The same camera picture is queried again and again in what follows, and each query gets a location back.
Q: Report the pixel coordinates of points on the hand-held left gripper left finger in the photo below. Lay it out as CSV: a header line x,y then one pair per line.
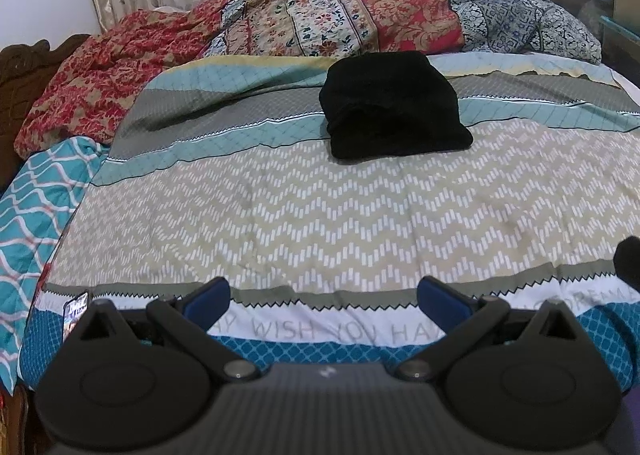
x,y
211,297

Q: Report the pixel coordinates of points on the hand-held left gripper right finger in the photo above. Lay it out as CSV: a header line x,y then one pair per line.
x,y
440,296

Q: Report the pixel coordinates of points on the black pants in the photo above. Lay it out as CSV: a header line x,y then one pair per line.
x,y
395,107

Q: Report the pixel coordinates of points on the chevron striped bedspread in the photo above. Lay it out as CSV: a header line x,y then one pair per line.
x,y
300,215

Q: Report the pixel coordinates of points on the smartphone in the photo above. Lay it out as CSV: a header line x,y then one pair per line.
x,y
75,312

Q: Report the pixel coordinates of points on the teal wavy pattern blanket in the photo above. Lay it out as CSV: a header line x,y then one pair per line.
x,y
35,205

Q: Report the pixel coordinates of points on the carved wooden headboard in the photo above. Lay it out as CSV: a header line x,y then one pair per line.
x,y
30,65

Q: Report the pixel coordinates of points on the patchwork floral quilt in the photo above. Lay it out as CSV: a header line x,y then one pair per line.
x,y
330,20

